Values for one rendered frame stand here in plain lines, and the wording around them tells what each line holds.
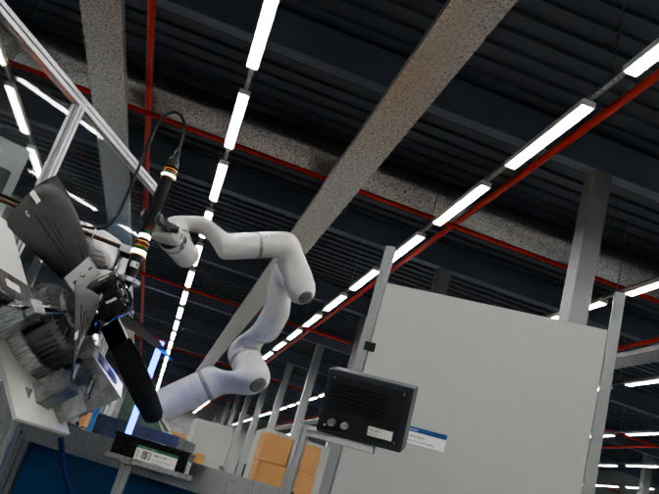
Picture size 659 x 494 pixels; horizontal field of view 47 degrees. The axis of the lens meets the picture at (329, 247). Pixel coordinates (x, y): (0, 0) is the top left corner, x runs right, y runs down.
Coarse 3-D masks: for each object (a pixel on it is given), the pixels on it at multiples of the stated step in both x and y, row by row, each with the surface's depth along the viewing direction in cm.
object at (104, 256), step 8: (96, 232) 227; (104, 232) 230; (88, 240) 221; (96, 240) 222; (96, 248) 219; (104, 248) 221; (112, 248) 224; (88, 256) 214; (96, 256) 216; (104, 256) 217; (112, 256) 220; (96, 264) 213; (104, 264) 214; (112, 264) 216
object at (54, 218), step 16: (48, 192) 191; (64, 192) 196; (16, 208) 182; (32, 208) 186; (48, 208) 190; (64, 208) 194; (16, 224) 181; (32, 224) 186; (48, 224) 190; (64, 224) 194; (80, 224) 199; (32, 240) 186; (48, 240) 190; (64, 240) 193; (80, 240) 198; (48, 256) 190; (64, 256) 193; (80, 256) 197; (64, 272) 194
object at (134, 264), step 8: (176, 152) 228; (168, 160) 227; (176, 160) 226; (176, 168) 229; (136, 256) 216; (128, 264) 215; (136, 264) 216; (128, 272) 214; (136, 272) 216; (128, 288) 214
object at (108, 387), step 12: (96, 348) 210; (84, 360) 205; (96, 360) 206; (84, 372) 206; (96, 372) 207; (108, 372) 210; (84, 384) 208; (96, 384) 208; (108, 384) 209; (120, 384) 215; (96, 396) 210; (108, 396) 210; (120, 396) 211; (96, 408) 211
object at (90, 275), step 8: (80, 264) 198; (88, 264) 200; (72, 272) 196; (80, 272) 198; (88, 272) 200; (96, 272) 202; (72, 280) 196; (80, 280) 198; (88, 280) 200; (72, 288) 197
